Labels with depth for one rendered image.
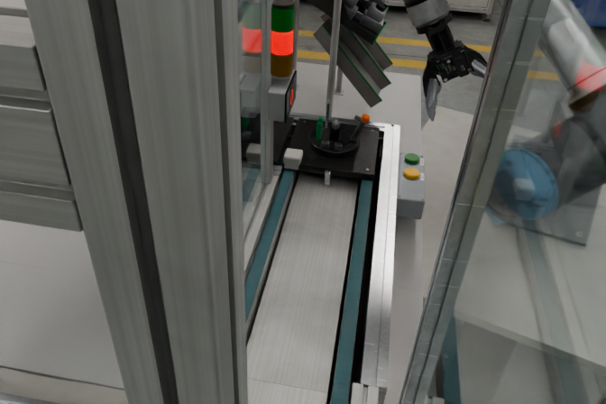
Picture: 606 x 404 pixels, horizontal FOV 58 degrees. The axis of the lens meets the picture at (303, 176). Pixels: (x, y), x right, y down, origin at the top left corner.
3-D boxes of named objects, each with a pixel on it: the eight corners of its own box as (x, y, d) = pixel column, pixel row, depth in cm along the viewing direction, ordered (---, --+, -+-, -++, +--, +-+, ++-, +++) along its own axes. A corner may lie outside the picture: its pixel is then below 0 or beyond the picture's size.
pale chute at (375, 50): (382, 70, 187) (393, 63, 185) (373, 86, 177) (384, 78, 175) (332, 4, 181) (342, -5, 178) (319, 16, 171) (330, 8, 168)
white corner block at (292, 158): (302, 161, 147) (303, 149, 145) (299, 171, 144) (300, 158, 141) (285, 159, 148) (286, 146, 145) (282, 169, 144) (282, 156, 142)
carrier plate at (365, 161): (379, 133, 161) (380, 127, 159) (373, 181, 142) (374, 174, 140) (298, 123, 163) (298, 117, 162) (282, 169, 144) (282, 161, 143)
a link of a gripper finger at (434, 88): (420, 125, 112) (432, 82, 108) (417, 115, 117) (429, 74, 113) (435, 128, 111) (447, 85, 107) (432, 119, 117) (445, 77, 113)
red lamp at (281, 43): (294, 47, 119) (295, 25, 116) (290, 56, 115) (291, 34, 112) (272, 45, 120) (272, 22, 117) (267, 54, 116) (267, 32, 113)
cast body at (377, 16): (379, 27, 163) (391, 7, 158) (378, 33, 159) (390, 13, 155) (354, 13, 161) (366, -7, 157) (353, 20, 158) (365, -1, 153)
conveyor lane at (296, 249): (374, 159, 166) (379, 131, 160) (345, 414, 99) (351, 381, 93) (282, 146, 169) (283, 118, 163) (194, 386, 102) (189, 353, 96)
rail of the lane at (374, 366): (395, 152, 169) (400, 122, 163) (379, 420, 98) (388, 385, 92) (377, 150, 170) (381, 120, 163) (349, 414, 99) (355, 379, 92)
